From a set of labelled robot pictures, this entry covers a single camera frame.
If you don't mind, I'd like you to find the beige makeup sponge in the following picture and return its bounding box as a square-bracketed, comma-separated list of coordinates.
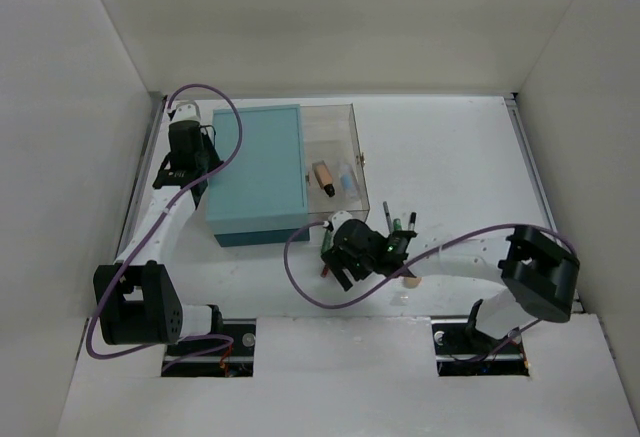
[403, 277, 422, 289]

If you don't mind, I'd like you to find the clear plastic bottle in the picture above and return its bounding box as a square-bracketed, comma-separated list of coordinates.
[338, 161, 360, 201]

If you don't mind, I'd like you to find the beige foundation bottle black cap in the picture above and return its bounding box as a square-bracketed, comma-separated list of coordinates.
[312, 160, 336, 198]

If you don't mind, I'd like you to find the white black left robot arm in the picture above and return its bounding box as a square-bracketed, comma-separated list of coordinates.
[93, 117, 225, 356]

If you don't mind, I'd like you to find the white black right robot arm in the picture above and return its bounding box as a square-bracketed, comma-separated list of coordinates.
[321, 218, 580, 353]

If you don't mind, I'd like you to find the teal makeup box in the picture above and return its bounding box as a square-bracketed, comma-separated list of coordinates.
[205, 105, 309, 247]

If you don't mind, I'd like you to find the green tube left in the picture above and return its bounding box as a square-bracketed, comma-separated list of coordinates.
[320, 230, 333, 255]

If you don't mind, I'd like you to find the grey eyeliner pencil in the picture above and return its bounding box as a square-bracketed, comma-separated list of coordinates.
[382, 201, 394, 233]

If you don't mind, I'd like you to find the black silver mascara pen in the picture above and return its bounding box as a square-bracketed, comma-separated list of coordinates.
[408, 212, 417, 231]

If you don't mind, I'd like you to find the clear acrylic drawer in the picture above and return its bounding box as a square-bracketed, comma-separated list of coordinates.
[301, 104, 370, 220]

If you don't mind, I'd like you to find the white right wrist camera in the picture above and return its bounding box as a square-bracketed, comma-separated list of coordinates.
[328, 210, 353, 232]

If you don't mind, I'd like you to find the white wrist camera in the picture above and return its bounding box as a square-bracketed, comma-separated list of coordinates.
[328, 210, 353, 232]
[167, 100, 201, 123]

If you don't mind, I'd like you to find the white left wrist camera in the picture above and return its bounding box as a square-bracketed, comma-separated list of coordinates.
[167, 100, 201, 123]

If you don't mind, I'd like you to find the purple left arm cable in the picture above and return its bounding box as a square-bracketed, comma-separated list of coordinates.
[85, 84, 245, 377]

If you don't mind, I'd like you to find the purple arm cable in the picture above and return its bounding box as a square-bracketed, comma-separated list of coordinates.
[283, 221, 581, 363]
[85, 84, 245, 377]

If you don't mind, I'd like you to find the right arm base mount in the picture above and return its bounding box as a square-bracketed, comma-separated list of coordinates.
[431, 300, 529, 377]

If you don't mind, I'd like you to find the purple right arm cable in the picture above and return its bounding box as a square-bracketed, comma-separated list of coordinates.
[283, 221, 581, 363]

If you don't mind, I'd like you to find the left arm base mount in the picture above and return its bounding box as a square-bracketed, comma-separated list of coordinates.
[160, 319, 257, 378]

